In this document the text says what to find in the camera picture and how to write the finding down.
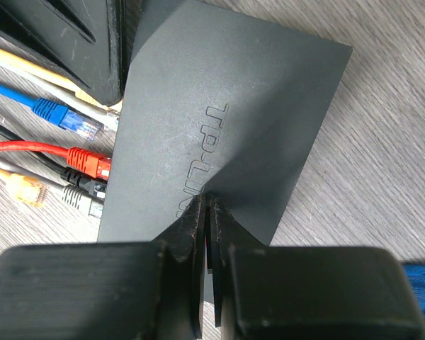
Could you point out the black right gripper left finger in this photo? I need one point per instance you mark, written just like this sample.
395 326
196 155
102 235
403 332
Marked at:
181 305

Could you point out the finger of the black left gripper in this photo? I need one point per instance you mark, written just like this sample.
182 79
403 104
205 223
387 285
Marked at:
88 42

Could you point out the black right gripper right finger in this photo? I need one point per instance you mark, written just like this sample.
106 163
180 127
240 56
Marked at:
225 233

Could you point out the yellow ethernet cable long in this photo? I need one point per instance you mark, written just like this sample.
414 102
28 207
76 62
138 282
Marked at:
19 63

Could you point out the black network switch box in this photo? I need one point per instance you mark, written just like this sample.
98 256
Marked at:
215 102

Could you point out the yellow ethernet cable short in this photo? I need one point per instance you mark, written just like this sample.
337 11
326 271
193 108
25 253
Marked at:
22 187

